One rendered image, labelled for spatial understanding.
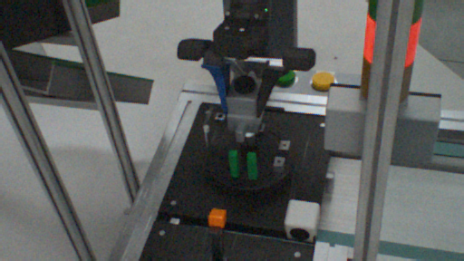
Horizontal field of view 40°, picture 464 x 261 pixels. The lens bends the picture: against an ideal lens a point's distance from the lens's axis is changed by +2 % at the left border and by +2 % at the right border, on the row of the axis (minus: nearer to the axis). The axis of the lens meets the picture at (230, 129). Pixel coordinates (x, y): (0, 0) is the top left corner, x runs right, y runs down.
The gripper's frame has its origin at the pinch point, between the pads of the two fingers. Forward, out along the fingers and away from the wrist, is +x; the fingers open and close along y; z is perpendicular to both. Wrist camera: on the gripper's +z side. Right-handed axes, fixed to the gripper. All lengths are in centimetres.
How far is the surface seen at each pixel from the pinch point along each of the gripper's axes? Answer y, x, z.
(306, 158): 8.4, 11.5, -11.8
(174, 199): -10.2, 18.2, -2.2
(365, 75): 16.9, -6.0, 19.3
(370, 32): 16.9, -10.5, 22.5
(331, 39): 7, -5, -55
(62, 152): -38.9, 18.7, -20.8
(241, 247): 2.0, 21.9, 3.2
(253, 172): 1.5, 12.7, -3.6
